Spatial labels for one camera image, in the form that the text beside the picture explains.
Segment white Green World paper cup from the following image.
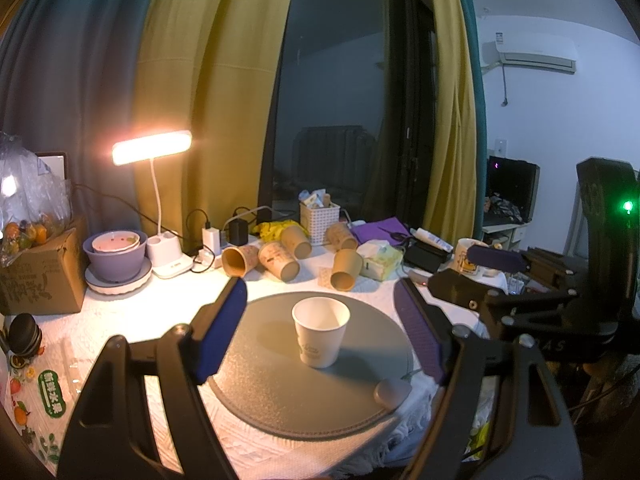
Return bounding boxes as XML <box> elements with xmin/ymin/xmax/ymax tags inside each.
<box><xmin>292</xmin><ymin>296</ymin><xmax>350</xmax><ymax>370</ymax></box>

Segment brown paper cup front right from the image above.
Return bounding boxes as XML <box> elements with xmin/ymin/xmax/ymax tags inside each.
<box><xmin>330</xmin><ymin>248</ymin><xmax>362</xmax><ymax>292</ymax></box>

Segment brown paper cup rear right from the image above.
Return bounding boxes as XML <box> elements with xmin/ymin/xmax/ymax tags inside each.
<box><xmin>326</xmin><ymin>222</ymin><xmax>359</xmax><ymax>252</ymax></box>

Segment brown paper cup rear middle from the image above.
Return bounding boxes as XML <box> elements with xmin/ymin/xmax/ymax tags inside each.
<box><xmin>280</xmin><ymin>224</ymin><xmax>312</xmax><ymax>260</ymax></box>

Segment brown paper cup, open left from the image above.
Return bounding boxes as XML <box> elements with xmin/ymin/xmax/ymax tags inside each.
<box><xmin>221</xmin><ymin>245</ymin><xmax>259</xmax><ymax>278</ymax></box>

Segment printed brown paper cup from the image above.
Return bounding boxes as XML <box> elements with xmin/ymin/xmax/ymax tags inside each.
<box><xmin>258</xmin><ymin>242</ymin><xmax>299</xmax><ymax>283</ymax></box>

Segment white cartoon mug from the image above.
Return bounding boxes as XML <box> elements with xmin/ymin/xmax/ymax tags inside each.
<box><xmin>454</xmin><ymin>237</ymin><xmax>487</xmax><ymax>275</ymax></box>

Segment dark monitor screen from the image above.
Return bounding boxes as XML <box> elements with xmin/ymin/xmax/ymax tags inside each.
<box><xmin>484</xmin><ymin>156</ymin><xmax>540</xmax><ymax>226</ymax></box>

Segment yellow curtain right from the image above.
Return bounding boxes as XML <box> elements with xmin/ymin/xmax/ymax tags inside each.
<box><xmin>423</xmin><ymin>0</ymin><xmax>476</xmax><ymax>242</ymax></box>

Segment yellow curtain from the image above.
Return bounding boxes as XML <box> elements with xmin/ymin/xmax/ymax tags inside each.
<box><xmin>132</xmin><ymin>0</ymin><xmax>291</xmax><ymax>252</ymax></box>
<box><xmin>423</xmin><ymin>0</ymin><xmax>476</xmax><ymax>242</ymax></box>

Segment green label plastic package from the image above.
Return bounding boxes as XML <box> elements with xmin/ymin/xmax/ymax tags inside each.
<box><xmin>1</xmin><ymin>338</ymin><xmax>84</xmax><ymax>474</ymax></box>

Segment white tube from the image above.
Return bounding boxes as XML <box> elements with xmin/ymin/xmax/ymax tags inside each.
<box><xmin>410</xmin><ymin>228</ymin><xmax>454</xmax><ymax>252</ymax></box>

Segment black box on table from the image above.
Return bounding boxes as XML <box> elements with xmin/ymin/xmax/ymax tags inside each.
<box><xmin>404</xmin><ymin>240</ymin><xmax>451</xmax><ymax>273</ymax></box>

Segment small beige oval tag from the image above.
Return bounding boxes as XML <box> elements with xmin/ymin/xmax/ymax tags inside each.
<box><xmin>373</xmin><ymin>378</ymin><xmax>412</xmax><ymax>412</ymax></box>

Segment purple cloth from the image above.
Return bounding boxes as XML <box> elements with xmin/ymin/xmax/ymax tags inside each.
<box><xmin>350</xmin><ymin>217</ymin><xmax>410</xmax><ymax>246</ymax></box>

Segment tissue pack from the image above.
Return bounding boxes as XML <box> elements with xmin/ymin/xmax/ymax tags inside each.
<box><xmin>356</xmin><ymin>240</ymin><xmax>402</xmax><ymax>282</ymax></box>

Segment black round case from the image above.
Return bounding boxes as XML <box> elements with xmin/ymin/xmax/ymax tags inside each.
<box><xmin>2</xmin><ymin>313</ymin><xmax>43</xmax><ymax>359</ymax></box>

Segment white plate under bowl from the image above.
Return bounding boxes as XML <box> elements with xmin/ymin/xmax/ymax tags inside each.
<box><xmin>83</xmin><ymin>257</ymin><xmax>154</xmax><ymax>296</ymax></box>

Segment round grey placemat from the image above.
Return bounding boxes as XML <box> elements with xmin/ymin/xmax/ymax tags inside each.
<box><xmin>207</xmin><ymin>290</ymin><xmax>416</xmax><ymax>442</ymax></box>

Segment cardboard box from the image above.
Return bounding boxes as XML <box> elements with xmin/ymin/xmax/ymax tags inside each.
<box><xmin>1</xmin><ymin>217</ymin><xmax>88</xmax><ymax>315</ymax></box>

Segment purple bowl with lid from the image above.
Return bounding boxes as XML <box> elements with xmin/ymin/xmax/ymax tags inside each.
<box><xmin>82</xmin><ymin>231</ymin><xmax>148</xmax><ymax>283</ymax></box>

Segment white desk lamp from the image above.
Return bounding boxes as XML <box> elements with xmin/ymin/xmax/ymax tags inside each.
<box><xmin>112</xmin><ymin>130</ymin><xmax>193</xmax><ymax>280</ymax></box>

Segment white woven basket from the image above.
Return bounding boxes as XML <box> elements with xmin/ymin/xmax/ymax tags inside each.
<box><xmin>299</xmin><ymin>204</ymin><xmax>341</xmax><ymax>246</ymax></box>

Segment white power strip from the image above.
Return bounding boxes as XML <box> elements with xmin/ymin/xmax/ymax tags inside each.
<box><xmin>192</xmin><ymin>247</ymin><xmax>222</xmax><ymax>273</ymax></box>

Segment white air conditioner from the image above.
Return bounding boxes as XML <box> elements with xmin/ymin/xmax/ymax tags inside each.
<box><xmin>495</xmin><ymin>32</ymin><xmax>577</xmax><ymax>74</ymax></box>

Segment white power adapter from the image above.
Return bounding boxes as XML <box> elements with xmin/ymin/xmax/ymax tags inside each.
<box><xmin>202</xmin><ymin>226</ymin><xmax>221</xmax><ymax>257</ymax></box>

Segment yellow crumpled cloth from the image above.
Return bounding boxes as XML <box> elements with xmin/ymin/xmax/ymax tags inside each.
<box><xmin>250</xmin><ymin>219</ymin><xmax>299</xmax><ymax>243</ymax></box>

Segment black power adapter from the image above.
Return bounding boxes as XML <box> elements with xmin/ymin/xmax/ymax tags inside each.
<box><xmin>228</xmin><ymin>218</ymin><xmax>248</xmax><ymax>246</ymax></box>

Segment clear plastic fruit bag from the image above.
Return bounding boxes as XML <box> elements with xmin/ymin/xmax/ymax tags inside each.
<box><xmin>1</xmin><ymin>132</ymin><xmax>72</xmax><ymax>268</ymax></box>

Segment yellow curtain left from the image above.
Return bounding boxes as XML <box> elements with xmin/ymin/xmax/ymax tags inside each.
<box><xmin>132</xmin><ymin>0</ymin><xmax>291</xmax><ymax>252</ymax></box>

